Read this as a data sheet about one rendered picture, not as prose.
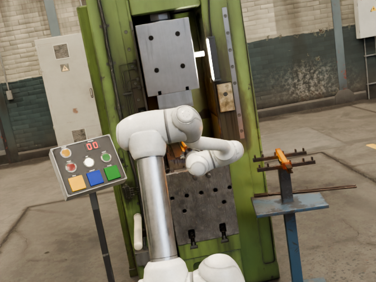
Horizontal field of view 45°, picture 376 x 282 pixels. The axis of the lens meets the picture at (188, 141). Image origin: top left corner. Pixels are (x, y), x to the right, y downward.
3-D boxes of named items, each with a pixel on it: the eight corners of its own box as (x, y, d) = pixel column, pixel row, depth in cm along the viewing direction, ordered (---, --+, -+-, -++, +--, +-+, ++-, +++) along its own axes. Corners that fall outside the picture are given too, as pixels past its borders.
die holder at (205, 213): (239, 233, 274) (229, 162, 265) (177, 245, 271) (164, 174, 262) (222, 203, 329) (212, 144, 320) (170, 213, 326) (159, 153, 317)
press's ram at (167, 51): (214, 85, 261) (203, 14, 253) (147, 97, 258) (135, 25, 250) (203, 81, 302) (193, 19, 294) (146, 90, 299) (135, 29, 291)
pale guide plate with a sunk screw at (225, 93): (235, 109, 278) (231, 82, 274) (220, 112, 277) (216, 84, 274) (234, 109, 280) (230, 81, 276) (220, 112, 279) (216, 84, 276)
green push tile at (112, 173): (121, 176, 249) (116, 164, 251) (108, 180, 245) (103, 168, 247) (120, 177, 250) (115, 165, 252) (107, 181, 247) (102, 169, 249)
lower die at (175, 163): (203, 164, 270) (201, 150, 268) (169, 170, 268) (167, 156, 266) (194, 150, 311) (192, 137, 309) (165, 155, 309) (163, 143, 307)
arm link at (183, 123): (200, 113, 183) (167, 118, 183) (198, 94, 166) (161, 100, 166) (205, 144, 179) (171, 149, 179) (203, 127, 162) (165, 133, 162)
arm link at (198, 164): (188, 174, 233) (212, 165, 233) (192, 183, 217) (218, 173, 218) (182, 155, 230) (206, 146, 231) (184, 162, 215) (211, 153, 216)
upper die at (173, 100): (193, 106, 262) (191, 89, 260) (159, 112, 261) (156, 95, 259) (186, 98, 303) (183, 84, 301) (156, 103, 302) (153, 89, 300)
